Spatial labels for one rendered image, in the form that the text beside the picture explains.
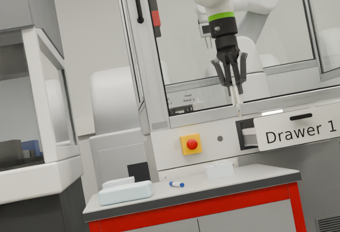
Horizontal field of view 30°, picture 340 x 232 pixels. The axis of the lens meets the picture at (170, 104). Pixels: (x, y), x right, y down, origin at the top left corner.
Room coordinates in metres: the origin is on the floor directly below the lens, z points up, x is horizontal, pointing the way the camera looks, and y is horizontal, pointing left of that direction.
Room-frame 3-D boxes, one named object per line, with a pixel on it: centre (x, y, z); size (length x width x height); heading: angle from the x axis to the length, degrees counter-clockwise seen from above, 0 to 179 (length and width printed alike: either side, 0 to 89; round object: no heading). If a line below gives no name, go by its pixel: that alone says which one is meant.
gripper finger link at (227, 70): (2.15, -0.21, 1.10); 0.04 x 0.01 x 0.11; 151
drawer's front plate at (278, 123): (2.09, -0.40, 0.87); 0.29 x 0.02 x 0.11; 95
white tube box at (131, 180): (2.04, 0.21, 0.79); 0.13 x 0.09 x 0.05; 177
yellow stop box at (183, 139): (2.36, -0.05, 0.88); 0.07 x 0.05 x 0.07; 95
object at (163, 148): (2.89, -0.38, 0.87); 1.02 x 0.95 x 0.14; 95
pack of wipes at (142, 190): (1.85, 0.17, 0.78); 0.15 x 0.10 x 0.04; 86
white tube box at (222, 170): (2.12, -0.12, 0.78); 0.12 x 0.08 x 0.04; 1
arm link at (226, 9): (2.14, -0.22, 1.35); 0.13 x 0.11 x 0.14; 162
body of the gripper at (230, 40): (2.15, -0.23, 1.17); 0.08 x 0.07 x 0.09; 61
